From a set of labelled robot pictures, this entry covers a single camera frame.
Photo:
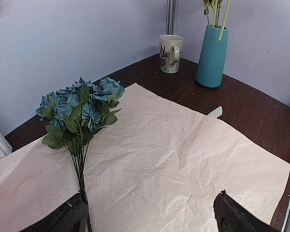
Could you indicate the cream yellow rose stem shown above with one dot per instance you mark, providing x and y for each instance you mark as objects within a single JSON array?
[{"x": 216, "y": 5}]

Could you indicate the white carnation stem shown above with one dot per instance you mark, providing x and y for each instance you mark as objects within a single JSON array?
[{"x": 224, "y": 20}]

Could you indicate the cream floral mug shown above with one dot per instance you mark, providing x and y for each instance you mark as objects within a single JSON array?
[{"x": 170, "y": 50}]

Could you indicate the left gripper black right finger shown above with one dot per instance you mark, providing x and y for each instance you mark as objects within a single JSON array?
[{"x": 232, "y": 217}]

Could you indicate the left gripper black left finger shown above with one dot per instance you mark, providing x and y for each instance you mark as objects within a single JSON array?
[{"x": 71, "y": 216}]

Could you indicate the teal vase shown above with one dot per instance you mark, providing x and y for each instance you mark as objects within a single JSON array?
[{"x": 212, "y": 58}]

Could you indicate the blue hydrangea stem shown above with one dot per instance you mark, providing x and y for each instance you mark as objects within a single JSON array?
[{"x": 76, "y": 114}]

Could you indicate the pink peony stem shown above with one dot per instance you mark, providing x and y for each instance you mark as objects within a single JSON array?
[{"x": 207, "y": 6}]

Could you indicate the pink wrapping paper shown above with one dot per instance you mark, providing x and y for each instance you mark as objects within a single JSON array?
[{"x": 157, "y": 169}]

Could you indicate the right aluminium post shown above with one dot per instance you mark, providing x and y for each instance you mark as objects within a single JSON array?
[{"x": 172, "y": 17}]

